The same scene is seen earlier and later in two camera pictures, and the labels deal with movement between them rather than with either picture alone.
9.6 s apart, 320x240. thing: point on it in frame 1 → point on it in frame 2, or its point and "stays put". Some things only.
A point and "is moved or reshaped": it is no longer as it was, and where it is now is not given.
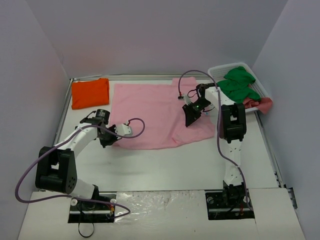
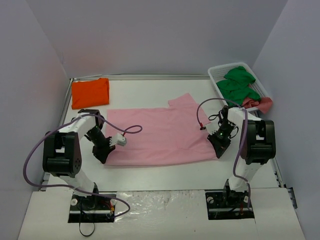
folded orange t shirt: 89,94 stays put
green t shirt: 237,86 stays put
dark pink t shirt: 263,104 stays put
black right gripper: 192,111 → 220,141
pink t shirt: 166,124 is moved or reshaped
